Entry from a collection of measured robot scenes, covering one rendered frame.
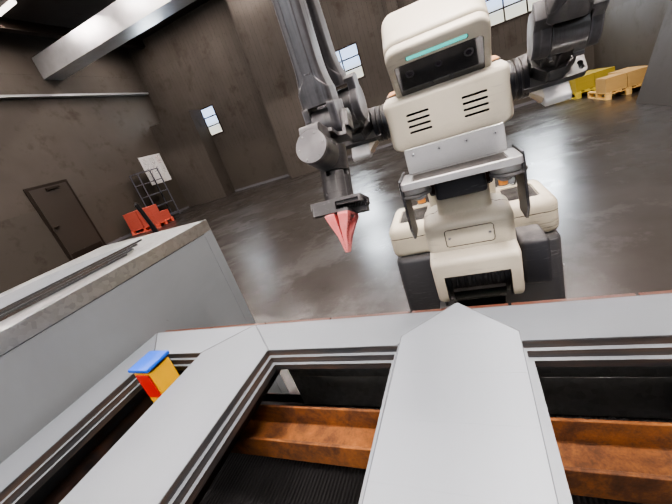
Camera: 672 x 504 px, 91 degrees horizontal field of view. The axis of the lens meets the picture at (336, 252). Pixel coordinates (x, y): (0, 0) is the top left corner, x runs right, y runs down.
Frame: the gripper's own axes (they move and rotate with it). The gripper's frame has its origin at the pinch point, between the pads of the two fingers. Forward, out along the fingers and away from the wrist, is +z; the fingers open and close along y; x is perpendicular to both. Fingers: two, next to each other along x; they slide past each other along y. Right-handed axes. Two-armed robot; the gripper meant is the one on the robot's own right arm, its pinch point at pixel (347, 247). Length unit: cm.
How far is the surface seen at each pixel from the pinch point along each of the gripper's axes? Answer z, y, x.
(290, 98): -548, -407, 853
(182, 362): 19.1, -43.3, -2.3
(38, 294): -2, -75, -12
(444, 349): 18.5, 15.1, -6.5
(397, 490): 27.5, 10.1, -25.5
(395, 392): 22.0, 8.4, -13.8
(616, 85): -258, 331, 726
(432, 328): 16.2, 13.3, -1.7
